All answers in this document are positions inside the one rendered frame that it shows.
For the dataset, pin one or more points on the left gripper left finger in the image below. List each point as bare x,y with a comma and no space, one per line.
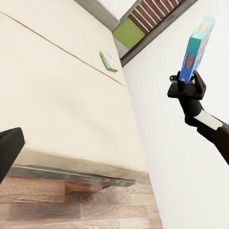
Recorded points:
11,143

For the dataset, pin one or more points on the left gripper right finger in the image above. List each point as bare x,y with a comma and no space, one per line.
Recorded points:
221,141

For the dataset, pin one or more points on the board game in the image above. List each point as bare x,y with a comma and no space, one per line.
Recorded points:
195,48
110,64

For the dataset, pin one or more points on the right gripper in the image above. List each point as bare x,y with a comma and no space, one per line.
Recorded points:
189,95

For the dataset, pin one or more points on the door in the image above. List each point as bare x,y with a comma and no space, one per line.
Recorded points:
143,23

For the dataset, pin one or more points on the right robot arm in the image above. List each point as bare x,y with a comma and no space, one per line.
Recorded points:
189,96

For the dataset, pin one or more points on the bed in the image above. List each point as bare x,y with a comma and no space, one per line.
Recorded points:
76,115

